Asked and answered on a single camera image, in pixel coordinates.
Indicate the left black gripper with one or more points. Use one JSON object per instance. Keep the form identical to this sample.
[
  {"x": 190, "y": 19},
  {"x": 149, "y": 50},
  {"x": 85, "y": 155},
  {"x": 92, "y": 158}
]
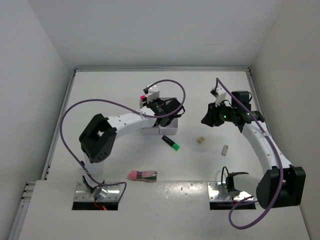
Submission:
[{"x": 157, "y": 100}]

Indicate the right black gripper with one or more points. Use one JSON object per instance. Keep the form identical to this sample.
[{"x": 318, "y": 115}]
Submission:
[{"x": 211, "y": 118}]

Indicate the pink cap black highlighter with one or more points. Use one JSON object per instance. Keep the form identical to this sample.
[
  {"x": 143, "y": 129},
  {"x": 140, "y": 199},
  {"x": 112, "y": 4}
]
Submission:
[{"x": 142, "y": 101}]

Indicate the green cap black highlighter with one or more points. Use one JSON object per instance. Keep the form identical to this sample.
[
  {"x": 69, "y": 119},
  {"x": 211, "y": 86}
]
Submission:
[{"x": 170, "y": 142}]

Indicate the pink lid clip jar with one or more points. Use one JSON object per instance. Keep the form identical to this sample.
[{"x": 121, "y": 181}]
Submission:
[{"x": 146, "y": 176}]

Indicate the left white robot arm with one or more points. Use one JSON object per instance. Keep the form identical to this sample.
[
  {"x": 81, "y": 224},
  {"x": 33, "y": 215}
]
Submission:
[{"x": 98, "y": 138}]

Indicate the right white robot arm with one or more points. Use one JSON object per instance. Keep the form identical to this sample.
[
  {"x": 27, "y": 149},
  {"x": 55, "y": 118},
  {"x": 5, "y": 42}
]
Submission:
[{"x": 282, "y": 182}]

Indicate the right white compartment organizer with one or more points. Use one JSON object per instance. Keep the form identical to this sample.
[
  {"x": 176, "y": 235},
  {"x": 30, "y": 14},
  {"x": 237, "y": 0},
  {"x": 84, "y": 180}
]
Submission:
[{"x": 170, "y": 127}]

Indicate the grey white eraser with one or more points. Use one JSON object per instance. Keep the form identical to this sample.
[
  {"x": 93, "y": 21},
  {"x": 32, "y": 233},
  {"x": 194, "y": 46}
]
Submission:
[{"x": 224, "y": 150}]

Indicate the tan eraser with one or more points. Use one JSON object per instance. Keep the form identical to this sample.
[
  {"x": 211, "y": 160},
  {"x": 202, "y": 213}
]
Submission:
[{"x": 200, "y": 140}]

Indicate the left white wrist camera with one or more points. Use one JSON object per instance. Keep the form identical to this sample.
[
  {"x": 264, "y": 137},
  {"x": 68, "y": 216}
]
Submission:
[{"x": 152, "y": 92}]

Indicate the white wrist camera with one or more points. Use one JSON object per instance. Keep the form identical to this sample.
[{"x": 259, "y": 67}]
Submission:
[
  {"x": 152, "y": 92},
  {"x": 219, "y": 93}
]

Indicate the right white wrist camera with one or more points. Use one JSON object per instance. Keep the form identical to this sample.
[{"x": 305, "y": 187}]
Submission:
[{"x": 219, "y": 93}]

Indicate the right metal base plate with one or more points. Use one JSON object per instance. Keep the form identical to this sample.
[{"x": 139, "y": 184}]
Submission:
[{"x": 217, "y": 193}]

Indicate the metal base plate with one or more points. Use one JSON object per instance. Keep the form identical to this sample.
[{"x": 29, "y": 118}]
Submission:
[
  {"x": 105, "y": 194},
  {"x": 217, "y": 193}
]

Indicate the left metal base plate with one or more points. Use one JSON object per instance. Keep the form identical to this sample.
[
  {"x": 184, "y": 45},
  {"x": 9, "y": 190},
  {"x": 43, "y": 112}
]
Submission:
[{"x": 105, "y": 194}]

